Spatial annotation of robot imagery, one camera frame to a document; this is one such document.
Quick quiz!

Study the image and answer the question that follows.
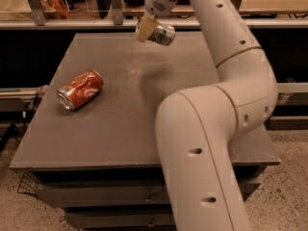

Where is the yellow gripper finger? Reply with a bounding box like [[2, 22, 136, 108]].
[[136, 14, 157, 42]]

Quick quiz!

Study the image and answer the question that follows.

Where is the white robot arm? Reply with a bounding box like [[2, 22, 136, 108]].
[[137, 0, 278, 231]]

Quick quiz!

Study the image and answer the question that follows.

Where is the crushed orange soda can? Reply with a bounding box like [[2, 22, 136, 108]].
[[57, 70, 103, 111]]

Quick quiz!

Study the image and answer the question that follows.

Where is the orange plastic bag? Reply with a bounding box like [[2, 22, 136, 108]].
[[39, 0, 69, 19]]

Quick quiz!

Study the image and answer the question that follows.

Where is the grey drawer cabinet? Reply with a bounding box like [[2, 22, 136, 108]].
[[9, 32, 282, 231]]

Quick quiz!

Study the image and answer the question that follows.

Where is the top grey drawer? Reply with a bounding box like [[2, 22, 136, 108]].
[[34, 176, 262, 209]]

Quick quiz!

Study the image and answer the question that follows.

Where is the grey drawer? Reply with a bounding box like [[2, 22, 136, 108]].
[[34, 176, 262, 209], [64, 207, 175, 229]]

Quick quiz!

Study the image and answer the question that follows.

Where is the lower grey drawer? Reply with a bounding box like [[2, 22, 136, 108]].
[[64, 207, 175, 229]]

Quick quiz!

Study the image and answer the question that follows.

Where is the middle metal shelf bracket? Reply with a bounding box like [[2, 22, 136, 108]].
[[111, 0, 124, 25]]

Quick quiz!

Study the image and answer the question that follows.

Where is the left metal shelf bracket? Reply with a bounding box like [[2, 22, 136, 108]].
[[27, 0, 48, 26]]

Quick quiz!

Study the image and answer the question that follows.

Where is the wire mesh basket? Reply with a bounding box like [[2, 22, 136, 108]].
[[17, 173, 39, 198]]

